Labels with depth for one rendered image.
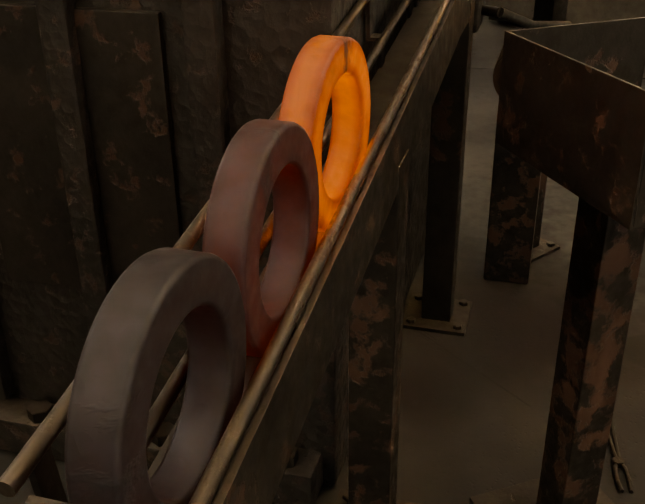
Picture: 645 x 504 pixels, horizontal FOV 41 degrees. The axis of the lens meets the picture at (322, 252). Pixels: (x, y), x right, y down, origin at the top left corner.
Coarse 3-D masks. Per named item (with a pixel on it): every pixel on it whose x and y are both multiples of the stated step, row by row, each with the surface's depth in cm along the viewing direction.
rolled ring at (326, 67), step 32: (320, 64) 73; (352, 64) 79; (288, 96) 73; (320, 96) 72; (352, 96) 84; (320, 128) 74; (352, 128) 86; (320, 160) 75; (352, 160) 86; (320, 192) 76; (320, 224) 78
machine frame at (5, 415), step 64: (0, 0) 112; (64, 0) 106; (128, 0) 107; (192, 0) 101; (256, 0) 102; (320, 0) 100; (384, 0) 128; (0, 64) 115; (64, 64) 110; (128, 64) 110; (192, 64) 105; (256, 64) 106; (0, 128) 120; (64, 128) 114; (128, 128) 114; (192, 128) 109; (0, 192) 125; (64, 192) 122; (128, 192) 119; (192, 192) 117; (0, 256) 132; (64, 256) 127; (128, 256) 124; (0, 320) 138; (64, 320) 134; (0, 384) 141; (64, 384) 141; (320, 384) 126; (0, 448) 143; (64, 448) 139; (320, 448) 132
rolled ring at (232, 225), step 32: (256, 128) 62; (288, 128) 63; (224, 160) 59; (256, 160) 59; (288, 160) 64; (224, 192) 58; (256, 192) 58; (288, 192) 70; (224, 224) 58; (256, 224) 59; (288, 224) 72; (224, 256) 58; (256, 256) 59; (288, 256) 72; (256, 288) 60; (288, 288) 70; (256, 320) 61; (256, 352) 63
